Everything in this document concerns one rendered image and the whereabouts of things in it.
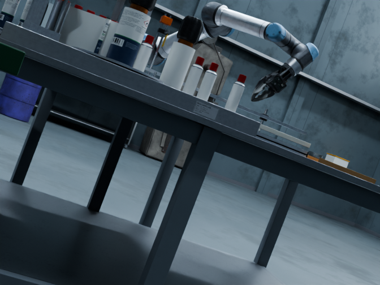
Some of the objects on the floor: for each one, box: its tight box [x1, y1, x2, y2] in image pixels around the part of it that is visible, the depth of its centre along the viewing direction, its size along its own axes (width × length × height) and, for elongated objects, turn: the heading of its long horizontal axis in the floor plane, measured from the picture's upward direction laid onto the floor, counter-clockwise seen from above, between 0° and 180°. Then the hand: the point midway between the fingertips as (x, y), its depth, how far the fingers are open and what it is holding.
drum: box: [0, 73, 42, 122], centre depth 937 cm, size 59×56×84 cm
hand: (253, 98), depth 273 cm, fingers closed
